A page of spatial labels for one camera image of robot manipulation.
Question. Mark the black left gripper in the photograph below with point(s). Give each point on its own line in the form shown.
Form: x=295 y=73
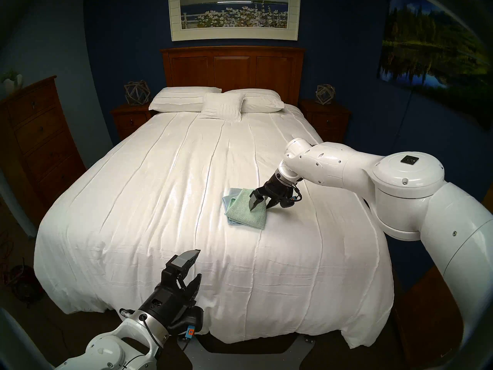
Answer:
x=161 y=300

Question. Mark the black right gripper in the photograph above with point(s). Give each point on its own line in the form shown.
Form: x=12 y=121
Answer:
x=274 y=186

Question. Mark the mint green hand towel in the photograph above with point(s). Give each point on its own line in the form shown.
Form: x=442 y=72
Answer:
x=244 y=213

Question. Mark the light blue hand towel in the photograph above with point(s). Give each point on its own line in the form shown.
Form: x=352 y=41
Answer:
x=230 y=199

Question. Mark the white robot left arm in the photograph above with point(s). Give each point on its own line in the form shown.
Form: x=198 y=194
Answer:
x=108 y=350

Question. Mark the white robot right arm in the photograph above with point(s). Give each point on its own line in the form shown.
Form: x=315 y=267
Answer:
x=408 y=184

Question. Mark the long white pillow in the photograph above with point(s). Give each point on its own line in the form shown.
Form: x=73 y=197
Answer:
x=177 y=99
x=264 y=101

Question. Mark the brown wooden nightstand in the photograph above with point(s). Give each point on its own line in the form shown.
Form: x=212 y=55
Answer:
x=131 y=120
x=327 y=122

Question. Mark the small square white pillow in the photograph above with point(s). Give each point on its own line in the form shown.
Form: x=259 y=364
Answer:
x=222 y=107

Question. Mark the white bed comforter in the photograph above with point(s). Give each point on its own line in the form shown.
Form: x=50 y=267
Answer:
x=154 y=169

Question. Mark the brown wooden headboard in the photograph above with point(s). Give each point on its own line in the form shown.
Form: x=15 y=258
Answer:
x=235 y=70

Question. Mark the black floor device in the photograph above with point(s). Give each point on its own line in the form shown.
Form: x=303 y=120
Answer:
x=25 y=286

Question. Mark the framed flower seascape picture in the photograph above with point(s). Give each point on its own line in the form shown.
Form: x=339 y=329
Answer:
x=235 y=14

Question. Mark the brown wooden dresser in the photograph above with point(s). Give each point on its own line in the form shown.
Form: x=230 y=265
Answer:
x=42 y=145

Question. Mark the forest lake poster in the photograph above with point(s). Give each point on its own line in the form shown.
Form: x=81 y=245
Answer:
x=427 y=53

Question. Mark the small potted plant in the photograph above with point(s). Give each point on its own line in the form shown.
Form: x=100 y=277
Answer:
x=9 y=82

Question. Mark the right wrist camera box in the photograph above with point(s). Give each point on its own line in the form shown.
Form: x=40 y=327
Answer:
x=289 y=199

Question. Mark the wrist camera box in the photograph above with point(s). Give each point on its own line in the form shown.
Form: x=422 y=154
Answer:
x=188 y=317
x=289 y=199

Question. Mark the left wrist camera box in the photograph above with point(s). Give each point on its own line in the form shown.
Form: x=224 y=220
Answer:
x=188 y=317

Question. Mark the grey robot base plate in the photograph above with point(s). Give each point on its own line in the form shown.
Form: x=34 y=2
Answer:
x=246 y=359

